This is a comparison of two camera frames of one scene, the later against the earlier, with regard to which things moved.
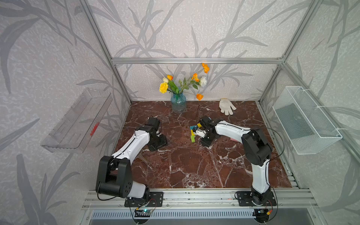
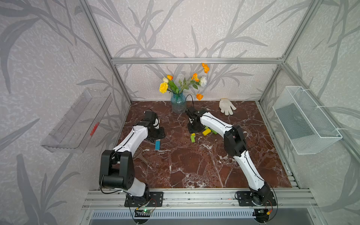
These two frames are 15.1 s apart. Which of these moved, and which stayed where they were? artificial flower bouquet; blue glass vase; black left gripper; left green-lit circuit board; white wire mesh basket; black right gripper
Moved: black left gripper; black right gripper
Stayed: left green-lit circuit board; blue glass vase; artificial flower bouquet; white wire mesh basket
